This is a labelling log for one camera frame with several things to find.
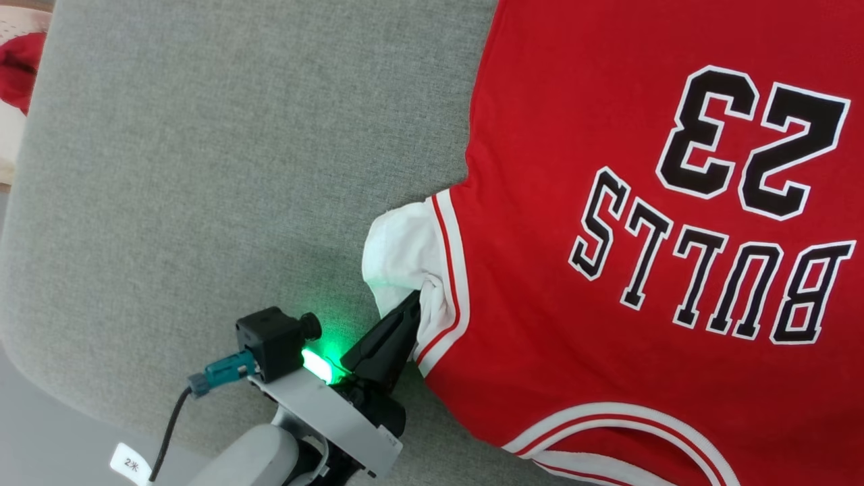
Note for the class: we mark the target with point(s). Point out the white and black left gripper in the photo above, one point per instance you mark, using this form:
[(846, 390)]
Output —
[(337, 422)]

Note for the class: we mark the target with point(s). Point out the red Bulls 23 jersey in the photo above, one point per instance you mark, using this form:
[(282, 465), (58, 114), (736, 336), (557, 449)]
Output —
[(607, 202)]

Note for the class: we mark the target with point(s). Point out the grey fabric sofa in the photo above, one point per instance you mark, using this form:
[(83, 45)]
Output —
[(202, 169)]

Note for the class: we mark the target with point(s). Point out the dark red crumpled cloth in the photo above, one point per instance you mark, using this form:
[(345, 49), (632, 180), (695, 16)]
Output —
[(20, 71)]

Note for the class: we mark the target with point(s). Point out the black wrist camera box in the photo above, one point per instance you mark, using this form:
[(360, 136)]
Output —
[(273, 341)]

